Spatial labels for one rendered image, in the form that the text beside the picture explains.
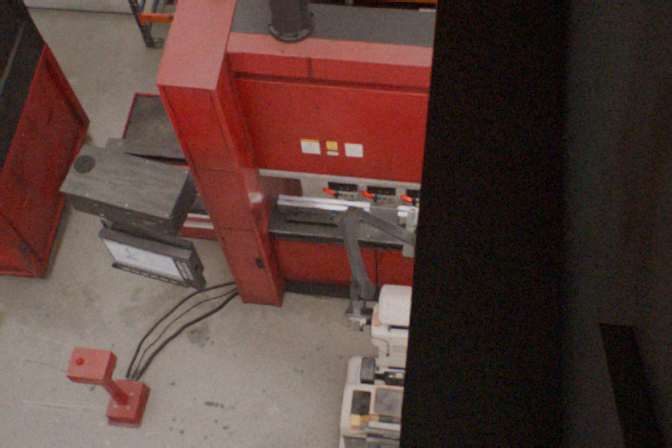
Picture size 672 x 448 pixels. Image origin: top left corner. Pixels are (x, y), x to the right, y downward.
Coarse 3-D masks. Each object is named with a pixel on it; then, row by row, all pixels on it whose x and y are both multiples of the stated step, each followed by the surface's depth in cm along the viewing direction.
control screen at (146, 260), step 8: (104, 240) 409; (112, 248) 415; (120, 248) 412; (128, 248) 408; (120, 256) 421; (128, 256) 418; (136, 256) 414; (144, 256) 411; (152, 256) 408; (160, 256) 405; (128, 264) 428; (136, 264) 424; (144, 264) 421; (152, 264) 417; (160, 264) 414; (168, 264) 411; (160, 272) 424; (168, 272) 420; (176, 272) 417
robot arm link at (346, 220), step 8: (352, 208) 412; (360, 208) 411; (344, 216) 411; (352, 216) 409; (344, 224) 407; (352, 224) 410; (344, 232) 411; (352, 232) 412; (344, 240) 414; (352, 240) 413; (352, 248) 414; (352, 256) 415; (360, 256) 417; (352, 264) 417; (360, 264) 418; (352, 272) 421; (360, 272) 419; (352, 280) 425; (360, 280) 419; (368, 280) 419; (352, 288) 425; (360, 288) 420; (368, 288) 420; (360, 296) 421; (368, 296) 421
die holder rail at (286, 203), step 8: (280, 200) 481; (288, 200) 481; (296, 200) 481; (304, 200) 481; (312, 200) 480; (320, 200) 480; (328, 200) 480; (336, 200) 479; (280, 208) 485; (288, 208) 484; (296, 208) 488; (304, 208) 481; (312, 208) 479; (320, 208) 478; (328, 208) 477; (336, 208) 477; (344, 208) 477; (368, 208) 476
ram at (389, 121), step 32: (256, 96) 391; (288, 96) 387; (320, 96) 384; (352, 96) 380; (384, 96) 377; (416, 96) 374; (256, 128) 414; (288, 128) 410; (320, 128) 406; (352, 128) 402; (384, 128) 399; (416, 128) 395; (256, 160) 440; (288, 160) 436; (320, 160) 431; (352, 160) 427; (384, 160) 423; (416, 160) 419
